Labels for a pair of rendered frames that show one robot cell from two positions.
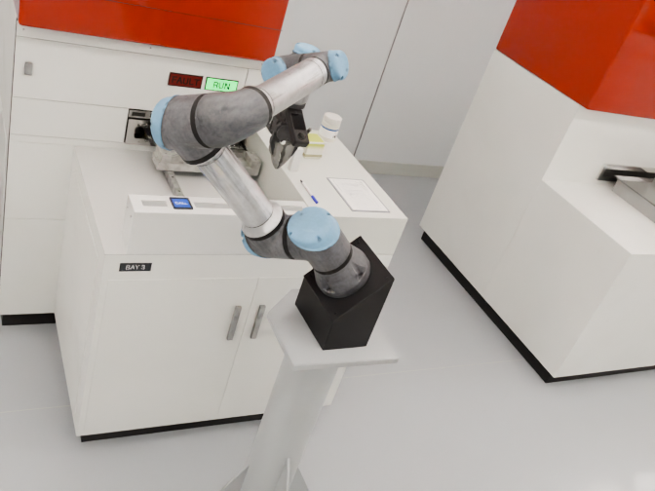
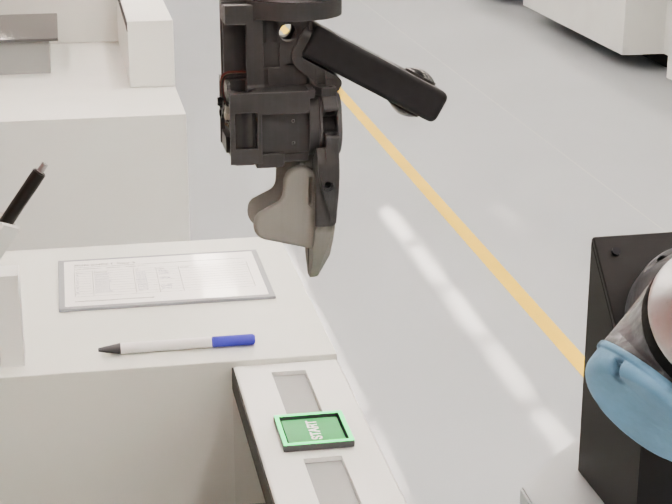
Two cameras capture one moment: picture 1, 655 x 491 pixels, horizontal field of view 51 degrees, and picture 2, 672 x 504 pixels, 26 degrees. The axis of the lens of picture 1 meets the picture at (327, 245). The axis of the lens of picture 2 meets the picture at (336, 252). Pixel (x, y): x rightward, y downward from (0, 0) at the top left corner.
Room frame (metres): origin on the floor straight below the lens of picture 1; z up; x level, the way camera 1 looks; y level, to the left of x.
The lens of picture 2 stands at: (1.39, 1.17, 1.46)
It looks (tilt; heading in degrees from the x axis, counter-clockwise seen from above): 19 degrees down; 294
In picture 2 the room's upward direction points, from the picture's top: straight up
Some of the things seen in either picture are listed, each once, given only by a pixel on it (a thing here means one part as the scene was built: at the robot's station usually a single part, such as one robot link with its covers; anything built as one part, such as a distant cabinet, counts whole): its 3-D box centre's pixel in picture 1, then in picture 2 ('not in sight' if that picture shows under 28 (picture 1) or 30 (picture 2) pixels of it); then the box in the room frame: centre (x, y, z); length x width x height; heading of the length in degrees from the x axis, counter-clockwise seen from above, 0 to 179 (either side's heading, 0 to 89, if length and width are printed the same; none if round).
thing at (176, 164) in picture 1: (207, 164); not in sight; (2.16, 0.49, 0.87); 0.36 x 0.08 x 0.03; 125
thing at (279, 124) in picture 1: (287, 118); (282, 79); (1.85, 0.23, 1.25); 0.09 x 0.08 x 0.12; 35
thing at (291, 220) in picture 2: (273, 151); (292, 224); (1.84, 0.24, 1.14); 0.06 x 0.03 x 0.09; 35
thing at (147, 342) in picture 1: (210, 295); not in sight; (2.05, 0.35, 0.41); 0.96 x 0.64 x 0.82; 125
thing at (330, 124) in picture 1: (329, 127); not in sight; (2.50, 0.14, 1.01); 0.07 x 0.07 x 0.10
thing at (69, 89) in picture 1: (143, 96); not in sight; (2.17, 0.76, 1.02); 0.81 x 0.03 x 0.40; 125
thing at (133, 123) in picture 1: (188, 135); not in sight; (2.26, 0.60, 0.89); 0.44 x 0.02 x 0.10; 125
